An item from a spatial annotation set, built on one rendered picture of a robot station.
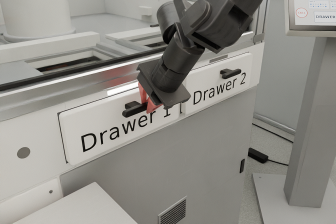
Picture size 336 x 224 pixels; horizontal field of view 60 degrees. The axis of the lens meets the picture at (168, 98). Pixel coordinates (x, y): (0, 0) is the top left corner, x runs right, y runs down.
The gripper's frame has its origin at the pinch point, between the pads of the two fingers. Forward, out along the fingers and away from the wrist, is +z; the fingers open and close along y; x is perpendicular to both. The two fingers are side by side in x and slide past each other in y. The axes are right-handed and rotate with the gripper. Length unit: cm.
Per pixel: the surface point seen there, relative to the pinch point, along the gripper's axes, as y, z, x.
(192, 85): 1.9, 1.5, -16.3
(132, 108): 0.3, -1.3, 4.5
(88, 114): 3.1, 0.4, 12.3
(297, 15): 9, -7, -73
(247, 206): -41, 81, -77
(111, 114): 2.0, 1.8, 7.3
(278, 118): -10, 92, -167
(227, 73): 0.0, -1.8, -26.2
